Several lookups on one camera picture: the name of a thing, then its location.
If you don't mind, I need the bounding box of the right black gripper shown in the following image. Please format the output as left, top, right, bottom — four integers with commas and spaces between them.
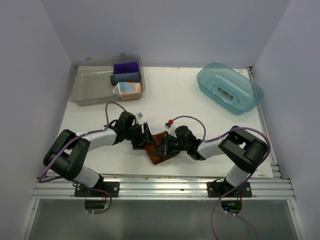
152, 134, 189, 157

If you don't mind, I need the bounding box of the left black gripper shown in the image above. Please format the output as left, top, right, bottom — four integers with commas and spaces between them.
124, 122, 157, 149

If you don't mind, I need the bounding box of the brown towel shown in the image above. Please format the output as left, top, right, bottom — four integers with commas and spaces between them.
143, 131, 180, 165

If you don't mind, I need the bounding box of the colourful polka dot towel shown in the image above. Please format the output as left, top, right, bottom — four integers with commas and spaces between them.
112, 82, 142, 101

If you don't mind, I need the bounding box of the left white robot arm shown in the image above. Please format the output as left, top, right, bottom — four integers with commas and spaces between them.
38, 111, 157, 197

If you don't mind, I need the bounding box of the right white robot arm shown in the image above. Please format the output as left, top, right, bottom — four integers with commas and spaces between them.
150, 125, 271, 197

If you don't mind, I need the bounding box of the grey-blue rolled towel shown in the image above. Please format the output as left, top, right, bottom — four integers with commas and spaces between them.
110, 72, 140, 86

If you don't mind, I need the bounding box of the purple rolled towel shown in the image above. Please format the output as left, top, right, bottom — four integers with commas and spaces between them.
113, 61, 140, 75

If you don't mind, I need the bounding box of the grey transparent plastic bin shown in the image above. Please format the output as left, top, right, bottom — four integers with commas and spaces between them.
68, 54, 146, 106

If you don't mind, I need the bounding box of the label inside teal bin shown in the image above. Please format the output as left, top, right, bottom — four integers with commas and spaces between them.
217, 87, 234, 102

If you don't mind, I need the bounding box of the teal transparent plastic bin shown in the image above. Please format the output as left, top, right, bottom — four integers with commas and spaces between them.
196, 62, 264, 115

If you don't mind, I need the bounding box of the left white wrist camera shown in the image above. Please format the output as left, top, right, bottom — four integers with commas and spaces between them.
135, 112, 143, 120

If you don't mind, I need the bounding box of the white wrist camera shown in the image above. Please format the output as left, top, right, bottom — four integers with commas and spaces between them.
135, 112, 143, 120
164, 119, 177, 137

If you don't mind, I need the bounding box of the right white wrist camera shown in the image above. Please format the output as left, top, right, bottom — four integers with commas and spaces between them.
164, 119, 177, 137

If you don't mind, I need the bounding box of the aluminium mounting rail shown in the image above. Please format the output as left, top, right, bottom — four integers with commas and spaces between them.
31, 174, 296, 200

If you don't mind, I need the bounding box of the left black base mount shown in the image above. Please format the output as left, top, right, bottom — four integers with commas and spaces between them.
72, 181, 120, 198

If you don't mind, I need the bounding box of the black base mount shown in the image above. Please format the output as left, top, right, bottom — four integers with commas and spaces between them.
72, 181, 120, 198
206, 179, 253, 198

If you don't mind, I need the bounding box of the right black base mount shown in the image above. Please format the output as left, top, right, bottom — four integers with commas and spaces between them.
206, 179, 253, 198

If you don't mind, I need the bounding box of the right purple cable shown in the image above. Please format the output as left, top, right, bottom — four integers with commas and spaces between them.
172, 115, 271, 240

